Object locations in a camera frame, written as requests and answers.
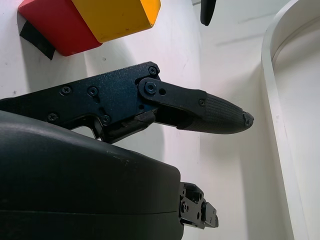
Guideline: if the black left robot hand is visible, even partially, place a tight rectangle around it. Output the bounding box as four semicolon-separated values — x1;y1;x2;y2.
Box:
199;0;217;26

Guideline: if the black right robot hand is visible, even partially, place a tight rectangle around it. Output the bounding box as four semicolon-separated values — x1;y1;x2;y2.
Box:
0;61;255;240

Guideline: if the yellow block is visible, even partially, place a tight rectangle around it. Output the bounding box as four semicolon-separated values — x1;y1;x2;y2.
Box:
71;0;162;44

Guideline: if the red block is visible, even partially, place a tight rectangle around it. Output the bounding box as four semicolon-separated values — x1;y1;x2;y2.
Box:
17;0;103;57

